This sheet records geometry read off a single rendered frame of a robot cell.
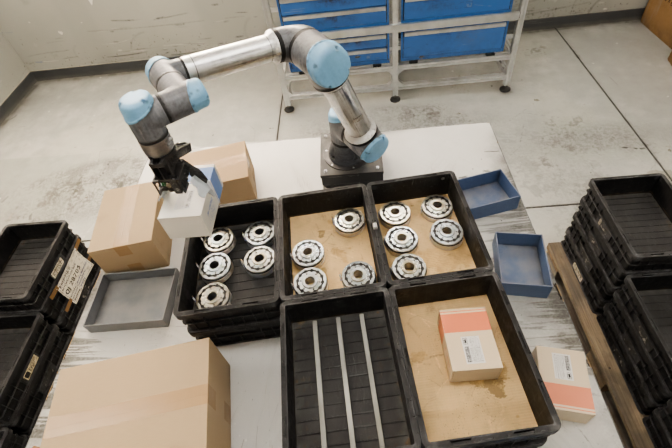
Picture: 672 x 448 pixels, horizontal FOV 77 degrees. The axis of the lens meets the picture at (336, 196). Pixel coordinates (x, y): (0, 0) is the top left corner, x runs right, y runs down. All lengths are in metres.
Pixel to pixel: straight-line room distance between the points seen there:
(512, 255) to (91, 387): 1.31
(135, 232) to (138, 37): 2.96
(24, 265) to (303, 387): 1.56
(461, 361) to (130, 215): 1.22
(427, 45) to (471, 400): 2.49
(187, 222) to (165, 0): 3.12
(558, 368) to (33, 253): 2.16
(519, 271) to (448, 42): 2.03
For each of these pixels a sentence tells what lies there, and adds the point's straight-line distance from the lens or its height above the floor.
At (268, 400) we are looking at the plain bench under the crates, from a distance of 1.36.
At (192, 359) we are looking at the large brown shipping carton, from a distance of 1.25.
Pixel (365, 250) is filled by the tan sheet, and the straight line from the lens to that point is 1.39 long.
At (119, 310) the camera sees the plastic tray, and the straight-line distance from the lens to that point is 1.69.
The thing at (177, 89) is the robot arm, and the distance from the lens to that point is 1.08.
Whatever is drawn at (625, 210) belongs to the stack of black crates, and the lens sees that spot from 2.16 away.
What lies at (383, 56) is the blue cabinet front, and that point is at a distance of 3.20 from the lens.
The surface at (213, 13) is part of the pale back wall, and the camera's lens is 4.10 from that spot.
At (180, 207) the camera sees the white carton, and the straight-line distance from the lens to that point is 1.23.
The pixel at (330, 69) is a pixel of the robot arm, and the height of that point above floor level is 1.36.
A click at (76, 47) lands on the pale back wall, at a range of 4.71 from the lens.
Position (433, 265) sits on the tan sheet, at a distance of 1.36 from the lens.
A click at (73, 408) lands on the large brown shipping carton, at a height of 0.90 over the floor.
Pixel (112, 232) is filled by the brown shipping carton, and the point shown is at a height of 0.86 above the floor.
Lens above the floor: 1.97
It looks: 47 degrees down
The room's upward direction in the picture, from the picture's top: 9 degrees counter-clockwise
